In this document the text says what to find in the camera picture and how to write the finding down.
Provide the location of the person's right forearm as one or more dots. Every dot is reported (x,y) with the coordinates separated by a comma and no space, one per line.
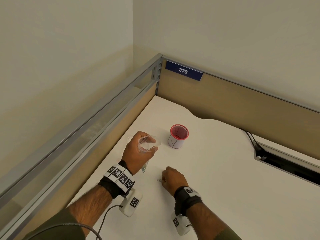
(207,219)

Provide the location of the glass topped desk partition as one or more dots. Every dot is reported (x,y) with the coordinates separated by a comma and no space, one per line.
(122,117)

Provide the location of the person's left forearm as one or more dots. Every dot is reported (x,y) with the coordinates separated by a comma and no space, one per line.
(90,204)

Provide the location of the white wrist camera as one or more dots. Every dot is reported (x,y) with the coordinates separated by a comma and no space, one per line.
(180,223)

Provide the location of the person's left hand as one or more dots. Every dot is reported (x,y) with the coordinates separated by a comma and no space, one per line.
(132,154)

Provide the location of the black wristband with marker tags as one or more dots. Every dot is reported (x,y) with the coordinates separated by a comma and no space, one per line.
(117,178)

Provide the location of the white paper cup red rim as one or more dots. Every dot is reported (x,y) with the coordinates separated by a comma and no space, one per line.
(178,137)

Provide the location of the person's right hand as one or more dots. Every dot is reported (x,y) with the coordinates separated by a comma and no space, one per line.
(175,179)

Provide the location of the blue number sign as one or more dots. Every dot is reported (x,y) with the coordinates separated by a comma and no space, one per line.
(183,70)

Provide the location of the white marker cube on wrist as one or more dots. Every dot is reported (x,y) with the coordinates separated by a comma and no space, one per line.
(131,202)

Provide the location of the beige desk partition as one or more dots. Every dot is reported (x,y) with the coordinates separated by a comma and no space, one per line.
(230,99)

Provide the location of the olive green shirt sleeve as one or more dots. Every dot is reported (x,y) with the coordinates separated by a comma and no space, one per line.
(55,227)
(227,234)

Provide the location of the bundle of colourful paper clips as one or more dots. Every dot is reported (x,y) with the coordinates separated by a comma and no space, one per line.
(144,169)

